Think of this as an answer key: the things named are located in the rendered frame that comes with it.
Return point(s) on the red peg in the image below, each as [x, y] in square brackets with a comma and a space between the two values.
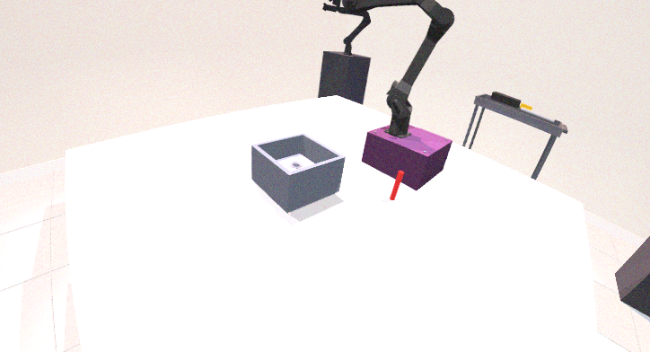
[396, 185]

